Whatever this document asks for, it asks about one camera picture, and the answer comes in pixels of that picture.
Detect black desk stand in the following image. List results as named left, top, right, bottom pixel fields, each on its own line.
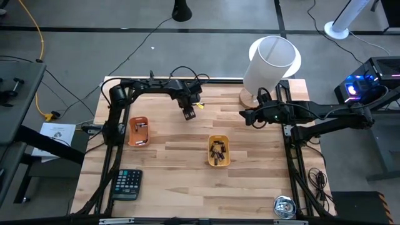
left=365, top=93, right=400, bottom=182

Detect black floor cable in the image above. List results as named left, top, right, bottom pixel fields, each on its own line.
left=59, top=17, right=173, bottom=119

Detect black power adapter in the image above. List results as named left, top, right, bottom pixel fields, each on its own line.
left=81, top=124, right=104, bottom=134

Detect yellow extension cord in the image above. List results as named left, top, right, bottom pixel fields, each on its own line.
left=17, top=0, right=62, bottom=123

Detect black calculator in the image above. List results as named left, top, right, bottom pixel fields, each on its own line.
left=111, top=169, right=144, bottom=201

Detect black clamp tool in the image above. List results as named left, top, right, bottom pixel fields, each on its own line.
left=0, top=77, right=25, bottom=108

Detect black cone stand base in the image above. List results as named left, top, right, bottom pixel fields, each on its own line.
left=171, top=0, right=193, bottom=23

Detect orange plastic bin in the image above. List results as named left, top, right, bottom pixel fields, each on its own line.
left=128, top=116, right=151, bottom=148

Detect white paper sheet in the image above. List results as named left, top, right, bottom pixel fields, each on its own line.
left=31, top=122, right=77, bottom=163

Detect grey desk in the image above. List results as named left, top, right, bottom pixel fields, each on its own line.
left=0, top=61, right=85, bottom=207

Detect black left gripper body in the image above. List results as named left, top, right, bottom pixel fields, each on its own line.
left=176, top=81, right=203, bottom=109

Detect yellow plastic bin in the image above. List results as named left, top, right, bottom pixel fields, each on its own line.
left=207, top=134, right=231, bottom=168

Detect white shade table lamp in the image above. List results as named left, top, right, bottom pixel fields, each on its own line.
left=239, top=35, right=297, bottom=110

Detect black desktop computer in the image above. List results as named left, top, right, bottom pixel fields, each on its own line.
left=334, top=56, right=400, bottom=104

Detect black hazard striped box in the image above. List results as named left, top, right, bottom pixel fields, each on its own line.
left=331, top=191, right=394, bottom=225

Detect coiled black cable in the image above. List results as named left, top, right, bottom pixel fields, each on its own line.
left=307, top=167, right=329, bottom=204

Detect white tower fan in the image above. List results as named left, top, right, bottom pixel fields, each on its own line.
left=323, top=0, right=371, bottom=41

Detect silver tape roll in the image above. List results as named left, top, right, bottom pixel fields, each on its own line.
left=273, top=195, right=297, bottom=219

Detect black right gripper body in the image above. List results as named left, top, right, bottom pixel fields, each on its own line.
left=249, top=102, right=290, bottom=126

